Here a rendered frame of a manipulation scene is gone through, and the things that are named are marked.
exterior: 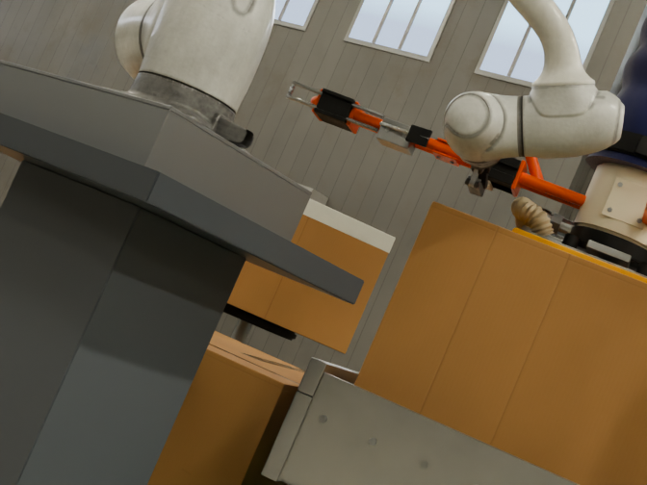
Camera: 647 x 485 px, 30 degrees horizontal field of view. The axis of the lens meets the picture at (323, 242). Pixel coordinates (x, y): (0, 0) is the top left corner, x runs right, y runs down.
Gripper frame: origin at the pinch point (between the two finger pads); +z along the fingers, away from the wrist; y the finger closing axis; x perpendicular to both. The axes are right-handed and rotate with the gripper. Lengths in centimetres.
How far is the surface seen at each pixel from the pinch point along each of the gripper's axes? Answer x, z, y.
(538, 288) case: 18.8, -20.3, 20.0
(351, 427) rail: 1, -35, 54
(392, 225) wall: -215, 929, -69
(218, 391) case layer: -27, -20, 59
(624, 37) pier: -69, 853, -298
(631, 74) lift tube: 18.2, -4.4, -25.1
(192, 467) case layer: -26, -20, 73
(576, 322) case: 26.9, -20.6, 23.2
